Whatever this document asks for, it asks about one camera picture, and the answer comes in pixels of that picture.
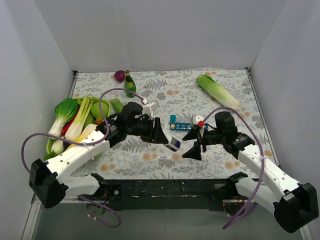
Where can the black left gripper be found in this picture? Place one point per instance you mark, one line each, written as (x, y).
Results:
(153, 130)

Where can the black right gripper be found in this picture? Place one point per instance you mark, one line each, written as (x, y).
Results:
(201, 140)

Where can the white pill bottle blue label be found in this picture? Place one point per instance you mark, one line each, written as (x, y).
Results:
(173, 144)

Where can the teal weekly pill organizer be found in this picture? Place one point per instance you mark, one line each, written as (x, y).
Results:
(179, 126)

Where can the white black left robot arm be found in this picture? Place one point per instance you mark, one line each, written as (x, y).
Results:
(51, 180)

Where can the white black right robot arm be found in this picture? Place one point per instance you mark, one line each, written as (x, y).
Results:
(292, 203)

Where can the floral patterned table mat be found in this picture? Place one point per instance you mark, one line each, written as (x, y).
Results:
(178, 93)

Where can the green cylindrical bottle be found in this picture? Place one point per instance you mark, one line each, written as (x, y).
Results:
(117, 105)

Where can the napa cabbage on table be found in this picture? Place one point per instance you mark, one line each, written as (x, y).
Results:
(217, 91)

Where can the green glass bottle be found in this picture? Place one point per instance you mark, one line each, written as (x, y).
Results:
(129, 84)

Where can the brown mushroom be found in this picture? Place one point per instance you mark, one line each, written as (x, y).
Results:
(99, 121)

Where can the round green cabbage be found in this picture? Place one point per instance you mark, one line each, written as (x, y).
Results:
(97, 113)

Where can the yellow white cabbage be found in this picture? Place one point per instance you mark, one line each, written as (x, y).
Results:
(86, 132)

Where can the purple onion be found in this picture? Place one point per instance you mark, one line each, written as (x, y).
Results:
(119, 76)

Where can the celery stalk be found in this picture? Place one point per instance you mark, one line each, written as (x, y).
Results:
(75, 129)

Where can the green plastic tray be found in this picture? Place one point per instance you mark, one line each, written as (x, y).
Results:
(90, 118)

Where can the red chili pepper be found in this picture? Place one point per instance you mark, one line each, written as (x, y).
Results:
(68, 124)

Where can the small bok choy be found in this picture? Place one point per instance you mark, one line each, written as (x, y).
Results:
(58, 147)

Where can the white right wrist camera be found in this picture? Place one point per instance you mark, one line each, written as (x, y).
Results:
(195, 119)

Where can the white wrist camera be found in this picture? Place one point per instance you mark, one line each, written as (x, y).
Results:
(195, 119)
(150, 108)

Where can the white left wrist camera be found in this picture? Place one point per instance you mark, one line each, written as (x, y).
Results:
(150, 108)

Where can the black table front rail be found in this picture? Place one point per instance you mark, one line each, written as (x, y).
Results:
(163, 194)

